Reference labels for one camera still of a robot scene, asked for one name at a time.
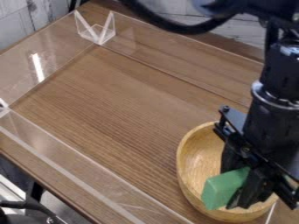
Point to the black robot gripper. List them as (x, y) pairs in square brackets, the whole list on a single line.
[(262, 142)]

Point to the green rectangular block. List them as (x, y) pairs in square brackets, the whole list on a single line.
[(221, 187)]

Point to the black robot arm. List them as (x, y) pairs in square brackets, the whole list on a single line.
[(281, 16)]

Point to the brown wooden bowl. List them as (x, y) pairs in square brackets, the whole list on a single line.
[(198, 163)]

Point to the black metal table leg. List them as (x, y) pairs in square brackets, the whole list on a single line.
[(34, 195)]

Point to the clear acrylic corner bracket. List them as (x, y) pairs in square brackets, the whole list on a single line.
[(99, 34)]

